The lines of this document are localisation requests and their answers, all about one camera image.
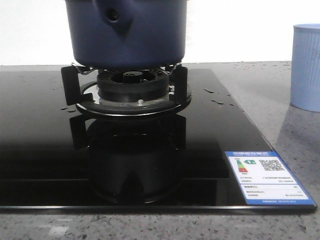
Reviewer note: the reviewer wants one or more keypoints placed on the dark blue cooking pot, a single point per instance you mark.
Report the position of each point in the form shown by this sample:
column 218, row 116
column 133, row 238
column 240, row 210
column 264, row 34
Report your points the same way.
column 127, row 34

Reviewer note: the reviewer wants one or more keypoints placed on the light blue plastic cup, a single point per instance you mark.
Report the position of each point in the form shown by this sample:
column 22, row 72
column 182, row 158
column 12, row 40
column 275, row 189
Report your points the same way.
column 305, row 67

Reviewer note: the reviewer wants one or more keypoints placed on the black metal pot support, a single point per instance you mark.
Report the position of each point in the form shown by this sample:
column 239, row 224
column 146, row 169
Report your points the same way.
column 87, row 100

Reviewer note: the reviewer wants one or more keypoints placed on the black round gas burner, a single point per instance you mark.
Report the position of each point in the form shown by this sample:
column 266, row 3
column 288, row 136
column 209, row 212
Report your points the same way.
column 131, row 86

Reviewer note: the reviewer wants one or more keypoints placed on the black glass gas stove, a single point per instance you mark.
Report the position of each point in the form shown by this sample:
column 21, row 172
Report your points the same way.
column 54, row 159

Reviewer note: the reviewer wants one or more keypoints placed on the blue energy label sticker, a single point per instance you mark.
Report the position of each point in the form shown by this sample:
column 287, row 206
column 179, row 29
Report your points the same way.
column 265, row 180

